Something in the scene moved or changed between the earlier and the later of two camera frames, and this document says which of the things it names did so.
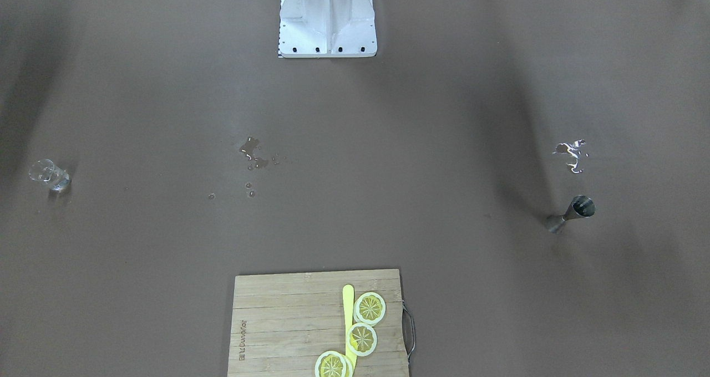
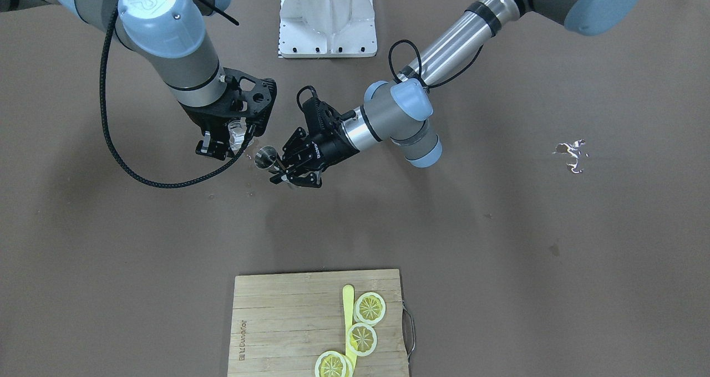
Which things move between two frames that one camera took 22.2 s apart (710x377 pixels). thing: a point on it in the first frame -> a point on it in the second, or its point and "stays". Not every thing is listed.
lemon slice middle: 361,339 stays
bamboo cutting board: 282,322 stays
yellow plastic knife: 348,302 stays
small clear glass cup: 45,171 -> 237,129
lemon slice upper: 369,308 stays
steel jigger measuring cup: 581,206 -> 265,157
